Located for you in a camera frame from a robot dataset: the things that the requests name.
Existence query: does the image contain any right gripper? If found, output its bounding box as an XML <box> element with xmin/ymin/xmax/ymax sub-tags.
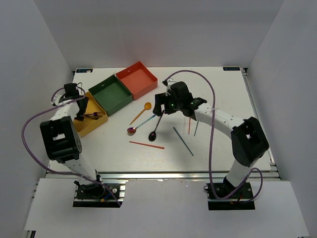
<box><xmin>153</xmin><ymin>92</ymin><xmax>182</xmax><ymax>117</ymax></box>

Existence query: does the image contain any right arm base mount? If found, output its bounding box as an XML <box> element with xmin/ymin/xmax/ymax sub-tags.
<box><xmin>203</xmin><ymin>182</ymin><xmax>256</xmax><ymax>211</ymax></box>

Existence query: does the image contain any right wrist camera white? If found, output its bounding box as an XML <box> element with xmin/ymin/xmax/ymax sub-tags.
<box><xmin>162</xmin><ymin>78</ymin><xmax>177</xmax><ymax>96</ymax></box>

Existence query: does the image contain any teal chopstick diagonal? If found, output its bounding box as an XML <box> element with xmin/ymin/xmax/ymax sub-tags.
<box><xmin>173</xmin><ymin>127</ymin><xmax>194</xmax><ymax>156</ymax></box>

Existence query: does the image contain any orange chopstick upright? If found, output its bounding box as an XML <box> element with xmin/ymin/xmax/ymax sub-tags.
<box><xmin>188</xmin><ymin>118</ymin><xmax>191</xmax><ymax>135</ymax></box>

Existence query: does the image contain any aluminium table frame rail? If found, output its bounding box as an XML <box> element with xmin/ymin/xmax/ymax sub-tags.
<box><xmin>240</xmin><ymin>68</ymin><xmax>282</xmax><ymax>180</ymax></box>

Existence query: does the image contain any clear white chopstick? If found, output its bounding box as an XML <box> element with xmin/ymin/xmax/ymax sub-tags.
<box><xmin>183</xmin><ymin>117</ymin><xmax>187</xmax><ymax>135</ymax></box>

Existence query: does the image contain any orange gold spoon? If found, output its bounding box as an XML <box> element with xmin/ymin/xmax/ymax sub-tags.
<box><xmin>130</xmin><ymin>102</ymin><xmax>152</xmax><ymax>125</ymax></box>

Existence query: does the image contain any left blue table label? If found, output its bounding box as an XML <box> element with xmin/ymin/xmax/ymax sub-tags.
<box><xmin>76</xmin><ymin>68</ymin><xmax>93</xmax><ymax>73</ymax></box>

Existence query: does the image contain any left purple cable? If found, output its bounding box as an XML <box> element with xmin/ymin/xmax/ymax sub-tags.
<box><xmin>21</xmin><ymin>86</ymin><xmax>122</xmax><ymax>206</ymax></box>

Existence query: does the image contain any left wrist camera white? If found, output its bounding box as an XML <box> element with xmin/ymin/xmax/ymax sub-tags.
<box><xmin>51</xmin><ymin>94</ymin><xmax>63</xmax><ymax>107</ymax></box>

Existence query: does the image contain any black spoon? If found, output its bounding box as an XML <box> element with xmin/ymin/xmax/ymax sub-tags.
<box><xmin>148</xmin><ymin>110</ymin><xmax>165</xmax><ymax>142</ymax></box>

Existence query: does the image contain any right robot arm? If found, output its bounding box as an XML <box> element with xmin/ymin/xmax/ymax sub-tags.
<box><xmin>153</xmin><ymin>80</ymin><xmax>269</xmax><ymax>199</ymax></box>

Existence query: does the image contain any purple cable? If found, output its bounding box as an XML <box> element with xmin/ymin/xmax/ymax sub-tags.
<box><xmin>165</xmin><ymin>70</ymin><xmax>263</xmax><ymax>200</ymax></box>
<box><xmin>21</xmin><ymin>86</ymin><xmax>122</xmax><ymax>206</ymax></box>

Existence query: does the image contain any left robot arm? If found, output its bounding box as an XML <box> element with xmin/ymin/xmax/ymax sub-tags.
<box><xmin>40</xmin><ymin>83</ymin><xmax>105</xmax><ymax>198</ymax></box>

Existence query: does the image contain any green square container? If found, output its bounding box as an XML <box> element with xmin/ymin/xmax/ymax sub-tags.
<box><xmin>89</xmin><ymin>75</ymin><xmax>133</xmax><ymax>116</ymax></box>

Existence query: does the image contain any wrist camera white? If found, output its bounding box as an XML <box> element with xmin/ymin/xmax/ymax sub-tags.
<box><xmin>162</xmin><ymin>78</ymin><xmax>177</xmax><ymax>96</ymax></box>
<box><xmin>51</xmin><ymin>94</ymin><xmax>63</xmax><ymax>107</ymax></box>

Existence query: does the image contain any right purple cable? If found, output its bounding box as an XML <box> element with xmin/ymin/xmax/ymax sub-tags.
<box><xmin>165</xmin><ymin>70</ymin><xmax>263</xmax><ymax>200</ymax></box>

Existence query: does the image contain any red square container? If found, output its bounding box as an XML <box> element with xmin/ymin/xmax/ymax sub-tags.
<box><xmin>115</xmin><ymin>61</ymin><xmax>158</xmax><ymax>100</ymax></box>

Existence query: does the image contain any iridescent blue purple spoon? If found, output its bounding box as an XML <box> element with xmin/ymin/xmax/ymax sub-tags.
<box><xmin>127</xmin><ymin>115</ymin><xmax>156</xmax><ymax>134</ymax></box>

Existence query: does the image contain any yellow square container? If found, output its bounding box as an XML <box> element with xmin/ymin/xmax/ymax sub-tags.
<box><xmin>73</xmin><ymin>92</ymin><xmax>108</xmax><ymax>137</ymax></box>

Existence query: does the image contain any right blue table label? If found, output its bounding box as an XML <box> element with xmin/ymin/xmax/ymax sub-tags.
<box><xmin>223</xmin><ymin>66</ymin><xmax>240</xmax><ymax>71</ymax></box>

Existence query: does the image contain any orange chopstick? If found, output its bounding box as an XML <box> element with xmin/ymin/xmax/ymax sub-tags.
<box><xmin>188</xmin><ymin>118</ymin><xmax>191</xmax><ymax>135</ymax></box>
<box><xmin>129</xmin><ymin>141</ymin><xmax>165</xmax><ymax>149</ymax></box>

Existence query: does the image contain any gold fork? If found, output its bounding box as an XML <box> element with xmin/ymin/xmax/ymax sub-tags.
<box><xmin>83</xmin><ymin>116</ymin><xmax>102</xmax><ymax>120</ymax></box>

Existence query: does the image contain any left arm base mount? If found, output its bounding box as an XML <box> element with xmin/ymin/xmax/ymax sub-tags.
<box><xmin>73</xmin><ymin>179</ymin><xmax>123</xmax><ymax>208</ymax></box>

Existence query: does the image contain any purple fork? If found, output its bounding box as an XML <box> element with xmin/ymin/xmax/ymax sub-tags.
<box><xmin>84</xmin><ymin>112</ymin><xmax>103</xmax><ymax>118</ymax></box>

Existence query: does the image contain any blue table label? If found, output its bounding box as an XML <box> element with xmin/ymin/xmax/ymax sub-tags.
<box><xmin>223</xmin><ymin>66</ymin><xmax>240</xmax><ymax>71</ymax></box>
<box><xmin>76</xmin><ymin>68</ymin><xmax>93</xmax><ymax>73</ymax></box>

